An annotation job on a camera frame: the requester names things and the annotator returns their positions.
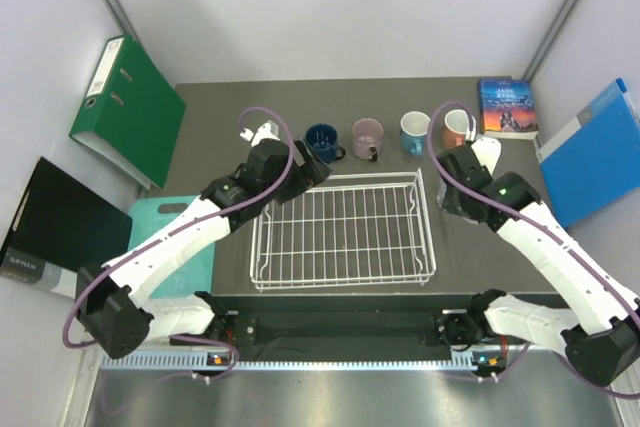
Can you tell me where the orange ceramic mug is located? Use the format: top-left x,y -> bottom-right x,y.
442,109 -> 476,150

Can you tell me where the dark blue ceramic mug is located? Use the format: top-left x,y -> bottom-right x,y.
304,123 -> 346,164

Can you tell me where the light blue dotted mug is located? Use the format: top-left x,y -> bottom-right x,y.
400,111 -> 431,157

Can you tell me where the lilac ceramic mug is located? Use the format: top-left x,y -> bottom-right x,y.
351,118 -> 385,162

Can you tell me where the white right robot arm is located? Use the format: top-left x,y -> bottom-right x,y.
434,144 -> 639,387

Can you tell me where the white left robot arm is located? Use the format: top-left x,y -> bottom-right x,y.
76,139 -> 331,359

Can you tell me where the Jane Eyre paperback book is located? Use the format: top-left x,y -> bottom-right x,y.
477,78 -> 539,140

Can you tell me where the blue folder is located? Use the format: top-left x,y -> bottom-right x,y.
534,78 -> 639,228

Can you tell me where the teal cutting board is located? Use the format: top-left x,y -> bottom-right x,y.
128,196 -> 215,299

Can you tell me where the green lever arch binder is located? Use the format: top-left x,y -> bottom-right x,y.
69,35 -> 186,190

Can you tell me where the black clip file folder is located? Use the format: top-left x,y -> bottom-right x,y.
1,157 -> 132,298

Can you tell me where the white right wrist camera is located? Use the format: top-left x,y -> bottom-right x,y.
464,129 -> 502,175

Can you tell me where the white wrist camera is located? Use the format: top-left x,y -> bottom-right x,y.
464,129 -> 502,175
240,121 -> 280,147

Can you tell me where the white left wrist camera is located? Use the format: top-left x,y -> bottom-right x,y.
240,121 -> 280,147

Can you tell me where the white wire dish rack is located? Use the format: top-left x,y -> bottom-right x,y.
250,170 -> 436,292

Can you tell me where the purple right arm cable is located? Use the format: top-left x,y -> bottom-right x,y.
427,100 -> 640,401

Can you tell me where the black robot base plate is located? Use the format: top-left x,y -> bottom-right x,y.
169,290 -> 556,354

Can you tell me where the white slotted cable duct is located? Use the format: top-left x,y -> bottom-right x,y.
100,350 -> 505,372

